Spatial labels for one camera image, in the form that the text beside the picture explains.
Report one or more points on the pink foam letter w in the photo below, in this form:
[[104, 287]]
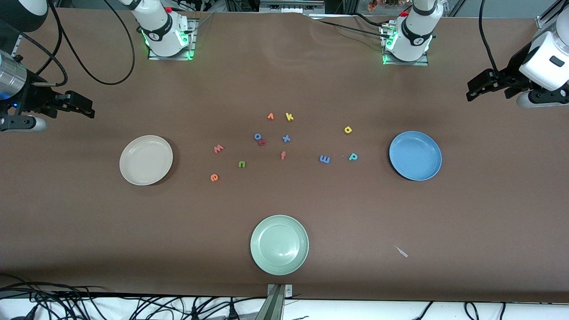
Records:
[[218, 149]]

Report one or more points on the aluminium frame rail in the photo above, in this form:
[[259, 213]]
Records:
[[549, 13], [18, 44]]

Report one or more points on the beige plate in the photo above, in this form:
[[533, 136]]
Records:
[[146, 160]]

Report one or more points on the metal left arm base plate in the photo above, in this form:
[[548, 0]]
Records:
[[422, 63]]

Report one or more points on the green plate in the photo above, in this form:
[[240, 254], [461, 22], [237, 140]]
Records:
[[279, 245]]

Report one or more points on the teal foam letter p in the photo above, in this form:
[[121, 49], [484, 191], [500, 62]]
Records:
[[353, 156]]

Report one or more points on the grey metal box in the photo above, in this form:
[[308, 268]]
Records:
[[291, 5]]

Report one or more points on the brown table cover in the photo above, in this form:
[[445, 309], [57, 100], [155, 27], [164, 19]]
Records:
[[311, 200]]

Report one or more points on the blue plate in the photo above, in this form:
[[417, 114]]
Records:
[[415, 155]]

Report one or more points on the metal table edge bracket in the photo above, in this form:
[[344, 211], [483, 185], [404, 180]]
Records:
[[276, 306]]

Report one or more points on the small white paper scrap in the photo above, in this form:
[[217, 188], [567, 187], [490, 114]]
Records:
[[401, 252]]

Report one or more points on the blue foam letter m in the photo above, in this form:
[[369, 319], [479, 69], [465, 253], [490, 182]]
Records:
[[325, 159]]

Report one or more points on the orange decorative object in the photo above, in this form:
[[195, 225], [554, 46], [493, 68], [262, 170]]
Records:
[[382, 4]]

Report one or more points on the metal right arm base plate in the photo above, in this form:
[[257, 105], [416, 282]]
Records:
[[155, 57]]

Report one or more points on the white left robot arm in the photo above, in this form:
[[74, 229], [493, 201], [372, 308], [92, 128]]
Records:
[[415, 31]]

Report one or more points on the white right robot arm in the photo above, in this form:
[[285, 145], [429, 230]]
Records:
[[160, 26]]

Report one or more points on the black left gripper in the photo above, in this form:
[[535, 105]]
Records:
[[509, 80]]

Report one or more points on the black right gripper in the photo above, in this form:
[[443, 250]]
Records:
[[32, 97]]

